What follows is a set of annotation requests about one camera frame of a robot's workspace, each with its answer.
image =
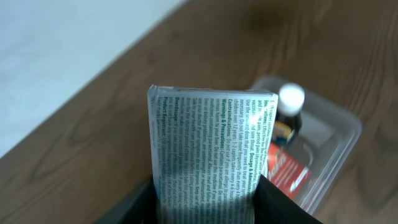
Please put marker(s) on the red Panadol ActiFast box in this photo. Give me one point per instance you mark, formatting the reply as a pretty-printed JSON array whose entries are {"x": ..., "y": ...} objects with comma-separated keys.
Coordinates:
[{"x": 287, "y": 174}]

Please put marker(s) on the dark bottle white cap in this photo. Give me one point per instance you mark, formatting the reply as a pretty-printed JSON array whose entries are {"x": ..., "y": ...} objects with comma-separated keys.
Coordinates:
[{"x": 288, "y": 120}]

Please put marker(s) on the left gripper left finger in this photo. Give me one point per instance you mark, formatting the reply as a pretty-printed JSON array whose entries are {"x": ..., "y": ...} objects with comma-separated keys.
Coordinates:
[{"x": 139, "y": 206}]

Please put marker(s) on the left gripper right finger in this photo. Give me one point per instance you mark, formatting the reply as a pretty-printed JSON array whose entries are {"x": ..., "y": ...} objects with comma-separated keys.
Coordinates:
[{"x": 272, "y": 206}]

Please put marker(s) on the white green Panadol box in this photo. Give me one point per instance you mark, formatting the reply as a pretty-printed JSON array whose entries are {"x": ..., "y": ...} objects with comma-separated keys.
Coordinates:
[{"x": 208, "y": 148}]

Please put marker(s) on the clear plastic container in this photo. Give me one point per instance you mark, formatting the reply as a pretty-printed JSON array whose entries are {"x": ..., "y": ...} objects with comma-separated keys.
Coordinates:
[{"x": 325, "y": 140}]

